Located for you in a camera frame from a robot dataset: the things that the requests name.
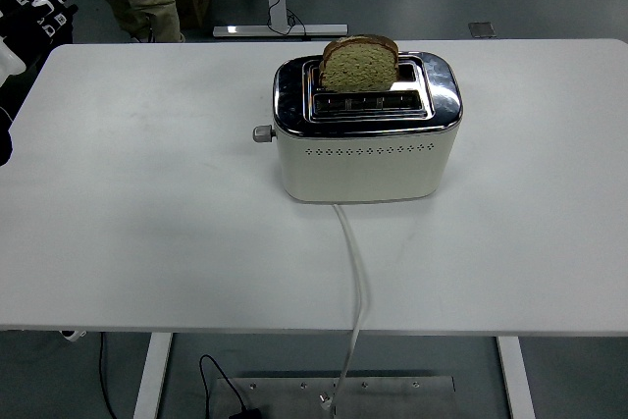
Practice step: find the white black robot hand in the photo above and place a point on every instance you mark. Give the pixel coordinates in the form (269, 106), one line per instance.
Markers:
(34, 16)

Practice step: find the cream chrome toaster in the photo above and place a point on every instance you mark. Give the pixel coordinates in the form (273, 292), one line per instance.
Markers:
(363, 173)

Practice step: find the brown cardboard box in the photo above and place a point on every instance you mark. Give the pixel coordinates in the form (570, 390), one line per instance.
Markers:
(193, 7)

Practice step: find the small white object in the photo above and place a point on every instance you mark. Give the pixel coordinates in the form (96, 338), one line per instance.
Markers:
(73, 335)

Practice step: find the brown bread slice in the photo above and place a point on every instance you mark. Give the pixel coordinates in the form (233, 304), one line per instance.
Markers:
(358, 70)

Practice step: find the white table leg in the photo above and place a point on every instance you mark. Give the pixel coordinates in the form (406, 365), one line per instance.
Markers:
(515, 380)
(152, 380)

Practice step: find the grey floor outlet plate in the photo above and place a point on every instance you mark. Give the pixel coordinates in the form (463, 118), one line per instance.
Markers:
(482, 29)

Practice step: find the grey metal plate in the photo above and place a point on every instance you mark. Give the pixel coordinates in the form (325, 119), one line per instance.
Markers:
(392, 397)

